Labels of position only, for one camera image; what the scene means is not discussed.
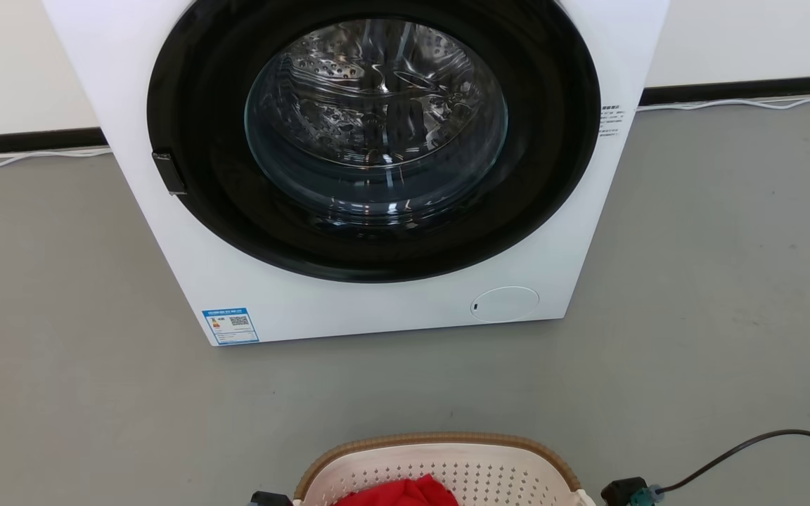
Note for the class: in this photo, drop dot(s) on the white front-load washing machine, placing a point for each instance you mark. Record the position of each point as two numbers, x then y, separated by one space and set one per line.
391 309

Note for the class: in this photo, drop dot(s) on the red garment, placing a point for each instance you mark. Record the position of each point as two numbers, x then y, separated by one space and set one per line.
405 493

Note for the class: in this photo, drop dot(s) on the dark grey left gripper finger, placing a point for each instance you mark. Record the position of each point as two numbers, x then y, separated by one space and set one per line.
269 500

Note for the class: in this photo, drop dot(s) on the cream laundry basket brown rim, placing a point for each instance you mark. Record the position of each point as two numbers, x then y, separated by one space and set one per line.
475 471

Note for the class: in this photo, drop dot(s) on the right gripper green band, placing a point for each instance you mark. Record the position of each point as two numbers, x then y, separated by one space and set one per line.
645 495

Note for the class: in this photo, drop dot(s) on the black round washer door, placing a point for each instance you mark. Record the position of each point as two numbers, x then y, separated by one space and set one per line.
201 140

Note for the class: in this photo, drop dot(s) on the round white filter cover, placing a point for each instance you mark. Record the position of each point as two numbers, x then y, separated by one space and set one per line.
505 304

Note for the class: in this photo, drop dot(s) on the small printed text label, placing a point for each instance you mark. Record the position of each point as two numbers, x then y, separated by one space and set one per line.
610 119

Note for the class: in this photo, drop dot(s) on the blue energy label sticker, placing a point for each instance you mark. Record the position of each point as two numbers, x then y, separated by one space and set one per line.
231 326

